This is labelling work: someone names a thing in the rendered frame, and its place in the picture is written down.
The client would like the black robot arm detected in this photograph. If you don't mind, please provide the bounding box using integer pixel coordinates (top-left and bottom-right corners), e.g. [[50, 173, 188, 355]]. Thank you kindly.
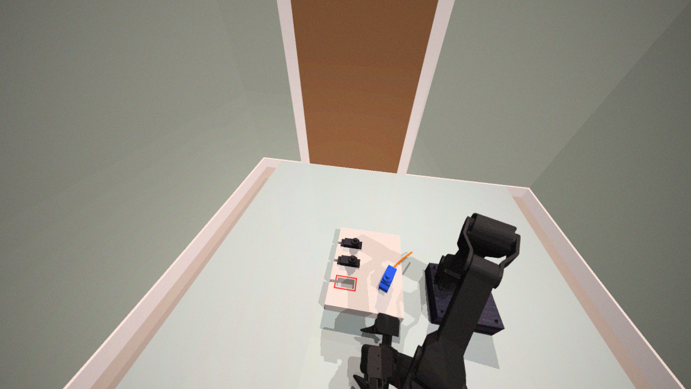
[[360, 213, 521, 389]]

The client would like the pale pink flat deck plate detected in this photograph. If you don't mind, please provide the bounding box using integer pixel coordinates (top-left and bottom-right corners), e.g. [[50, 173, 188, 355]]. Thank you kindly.
[[325, 227, 404, 324]]

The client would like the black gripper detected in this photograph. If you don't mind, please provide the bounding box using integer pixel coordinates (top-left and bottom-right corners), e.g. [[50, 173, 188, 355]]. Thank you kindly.
[[353, 313, 413, 389]]

